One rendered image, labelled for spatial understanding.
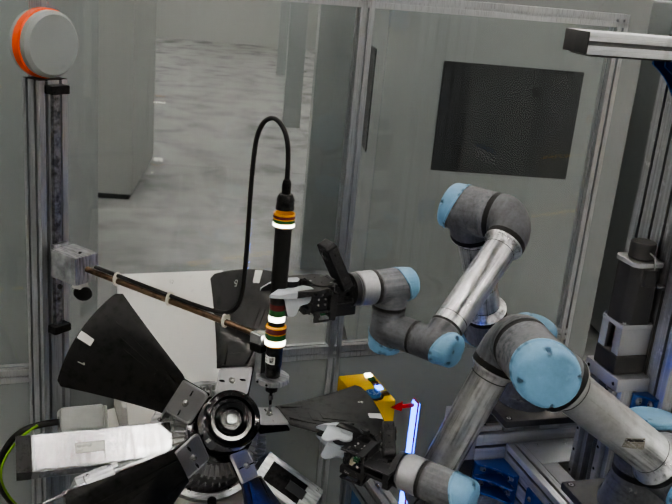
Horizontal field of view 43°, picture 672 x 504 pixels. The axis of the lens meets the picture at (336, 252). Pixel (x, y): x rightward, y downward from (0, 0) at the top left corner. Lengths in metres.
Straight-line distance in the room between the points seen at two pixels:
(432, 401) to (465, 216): 1.00
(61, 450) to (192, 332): 0.43
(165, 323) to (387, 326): 0.55
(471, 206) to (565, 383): 0.62
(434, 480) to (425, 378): 1.21
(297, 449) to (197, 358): 0.81
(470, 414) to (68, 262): 1.01
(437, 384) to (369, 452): 1.19
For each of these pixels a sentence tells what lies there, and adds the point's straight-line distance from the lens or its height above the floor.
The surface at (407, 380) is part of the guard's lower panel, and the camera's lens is 2.85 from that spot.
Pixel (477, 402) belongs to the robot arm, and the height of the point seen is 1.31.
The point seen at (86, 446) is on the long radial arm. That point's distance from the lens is 1.90.
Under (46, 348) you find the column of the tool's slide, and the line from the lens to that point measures 2.31.
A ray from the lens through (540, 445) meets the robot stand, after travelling 2.42.
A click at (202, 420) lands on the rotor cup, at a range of 1.78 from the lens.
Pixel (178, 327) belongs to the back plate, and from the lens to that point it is 2.11.
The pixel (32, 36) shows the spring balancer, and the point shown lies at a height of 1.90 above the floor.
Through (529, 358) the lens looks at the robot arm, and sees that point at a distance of 1.57.
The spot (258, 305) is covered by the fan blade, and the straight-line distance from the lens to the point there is 1.90.
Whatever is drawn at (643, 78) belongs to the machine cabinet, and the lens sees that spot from 5.50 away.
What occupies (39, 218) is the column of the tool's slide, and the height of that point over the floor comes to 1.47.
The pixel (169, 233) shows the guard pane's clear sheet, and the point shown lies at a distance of 2.42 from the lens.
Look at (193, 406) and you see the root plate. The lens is 1.84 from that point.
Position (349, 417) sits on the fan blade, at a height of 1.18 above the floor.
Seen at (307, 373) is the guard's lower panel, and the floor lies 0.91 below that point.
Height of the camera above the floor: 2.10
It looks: 18 degrees down
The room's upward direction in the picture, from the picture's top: 5 degrees clockwise
